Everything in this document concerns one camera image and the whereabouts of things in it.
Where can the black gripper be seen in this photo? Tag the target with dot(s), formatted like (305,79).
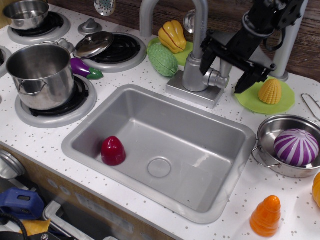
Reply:
(242,50)

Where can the silver faucet lever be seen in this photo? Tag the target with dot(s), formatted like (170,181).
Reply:
(225,68)

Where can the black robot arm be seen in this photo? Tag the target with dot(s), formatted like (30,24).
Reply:
(264,24)

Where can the silver toy faucet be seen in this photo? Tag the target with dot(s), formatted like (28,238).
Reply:
(190,84)

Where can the green plate under corn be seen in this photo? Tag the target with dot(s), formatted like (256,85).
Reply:
(250,100)

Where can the green plate behind faucet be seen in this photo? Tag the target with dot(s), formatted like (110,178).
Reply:
(181,57)

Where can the yellow toy corn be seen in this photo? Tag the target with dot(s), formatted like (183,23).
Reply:
(271,92)

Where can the hanging steel ladle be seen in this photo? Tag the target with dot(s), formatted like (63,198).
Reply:
(189,21)

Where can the green toy bitter gourd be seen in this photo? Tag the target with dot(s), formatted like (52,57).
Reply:
(163,60)

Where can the yellow toy bell pepper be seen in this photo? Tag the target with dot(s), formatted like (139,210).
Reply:
(171,35)

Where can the silver toy sink basin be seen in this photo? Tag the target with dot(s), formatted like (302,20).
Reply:
(186,159)

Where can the middle stove burner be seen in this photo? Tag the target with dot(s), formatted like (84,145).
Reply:
(126,52)

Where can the stove burner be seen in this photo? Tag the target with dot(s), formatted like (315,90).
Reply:
(54,27)
(126,52)
(77,107)

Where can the purple striped toy onion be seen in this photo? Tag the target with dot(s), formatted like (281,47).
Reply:
(296,147)

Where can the hanging steel strainer spoon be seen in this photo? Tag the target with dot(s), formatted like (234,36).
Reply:
(105,7)

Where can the steel pot lid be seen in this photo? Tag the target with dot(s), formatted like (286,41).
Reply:
(93,44)

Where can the red toy pepper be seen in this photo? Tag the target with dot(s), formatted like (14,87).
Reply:
(112,151)

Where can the grey stove knob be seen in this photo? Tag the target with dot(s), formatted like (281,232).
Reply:
(89,27)

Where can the purple toy eggplant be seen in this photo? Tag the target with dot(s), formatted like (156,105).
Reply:
(80,68)

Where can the orange toy at edge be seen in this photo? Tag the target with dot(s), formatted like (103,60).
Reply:
(316,189)

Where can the front left stove burner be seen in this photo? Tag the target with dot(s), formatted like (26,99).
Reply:
(77,107)

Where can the orange toy carrot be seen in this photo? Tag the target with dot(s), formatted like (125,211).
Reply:
(265,219)

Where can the back left stove burner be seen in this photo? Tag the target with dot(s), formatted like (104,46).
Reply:
(54,27)

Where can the large steel pot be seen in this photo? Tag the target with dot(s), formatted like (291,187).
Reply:
(42,75)

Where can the small steel pot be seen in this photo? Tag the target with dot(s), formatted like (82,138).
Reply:
(26,14)

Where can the silver oven knob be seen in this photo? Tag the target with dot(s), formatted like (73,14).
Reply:
(10,167)

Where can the blue clamp tool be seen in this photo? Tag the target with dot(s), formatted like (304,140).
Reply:
(22,204)

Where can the yellow cloth piece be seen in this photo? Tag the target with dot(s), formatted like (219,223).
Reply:
(34,227)

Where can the grey vertical post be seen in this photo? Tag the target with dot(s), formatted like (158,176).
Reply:
(282,55)

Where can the steel pan with handles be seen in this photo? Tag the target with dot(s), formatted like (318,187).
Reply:
(265,155)

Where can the wire utensil handle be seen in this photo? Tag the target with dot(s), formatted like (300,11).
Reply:
(312,105)

